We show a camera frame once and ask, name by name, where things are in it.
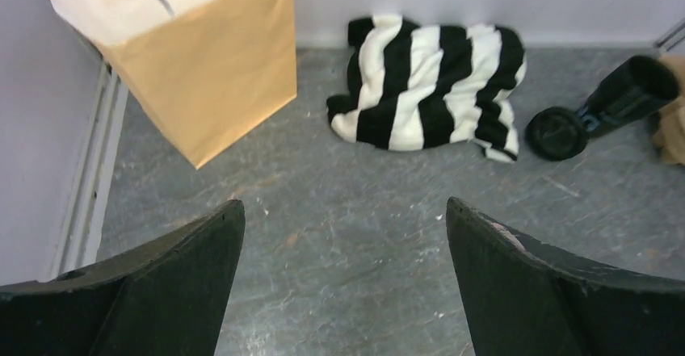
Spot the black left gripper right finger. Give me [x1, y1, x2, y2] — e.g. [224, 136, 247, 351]
[446, 197, 684, 355]

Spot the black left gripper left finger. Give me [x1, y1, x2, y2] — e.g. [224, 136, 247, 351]
[1, 200, 246, 355]

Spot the stack of black lids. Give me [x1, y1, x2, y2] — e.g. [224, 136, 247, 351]
[524, 107, 589, 161]

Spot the brown cardboard cup carrier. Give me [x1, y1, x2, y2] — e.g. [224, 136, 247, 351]
[652, 54, 684, 165]

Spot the black white striped towel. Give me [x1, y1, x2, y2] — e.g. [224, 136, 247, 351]
[326, 15, 527, 163]

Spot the stack of black cups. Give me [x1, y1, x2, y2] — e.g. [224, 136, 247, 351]
[576, 55, 680, 138]

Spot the brown paper bag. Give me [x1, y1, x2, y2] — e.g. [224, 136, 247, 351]
[50, 0, 297, 167]

